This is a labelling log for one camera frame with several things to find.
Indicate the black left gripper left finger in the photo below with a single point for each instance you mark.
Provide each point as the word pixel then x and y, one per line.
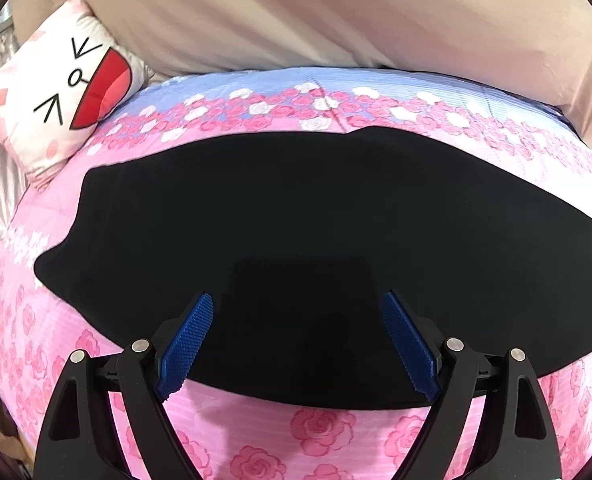
pixel 79 438

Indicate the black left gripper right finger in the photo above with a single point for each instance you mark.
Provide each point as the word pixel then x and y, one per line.
pixel 516 437

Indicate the black pants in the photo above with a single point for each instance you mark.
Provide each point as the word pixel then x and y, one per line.
pixel 296 236

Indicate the pink floral bed sheet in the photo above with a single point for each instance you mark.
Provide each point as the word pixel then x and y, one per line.
pixel 230 436

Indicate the white cartoon face pillow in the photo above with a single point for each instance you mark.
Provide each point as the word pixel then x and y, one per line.
pixel 61 83

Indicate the beige curtain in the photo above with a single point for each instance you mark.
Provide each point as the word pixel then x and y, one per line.
pixel 540 49

